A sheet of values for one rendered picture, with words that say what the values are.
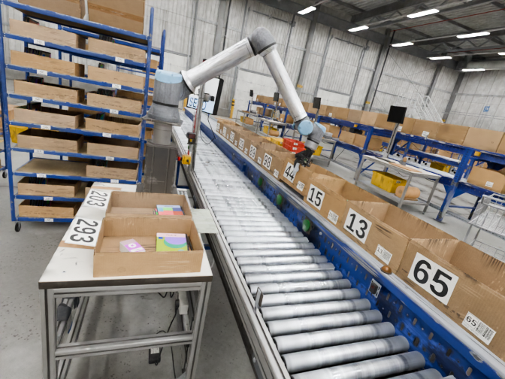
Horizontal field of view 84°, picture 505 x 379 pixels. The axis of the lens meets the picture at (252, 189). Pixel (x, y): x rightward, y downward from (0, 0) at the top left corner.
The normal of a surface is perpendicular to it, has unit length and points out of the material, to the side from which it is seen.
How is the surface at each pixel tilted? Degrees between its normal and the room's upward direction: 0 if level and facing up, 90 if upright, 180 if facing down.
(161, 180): 90
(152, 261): 91
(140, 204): 89
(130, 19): 123
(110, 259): 90
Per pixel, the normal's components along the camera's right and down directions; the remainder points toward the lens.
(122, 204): 0.35, 0.33
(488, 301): -0.93, -0.07
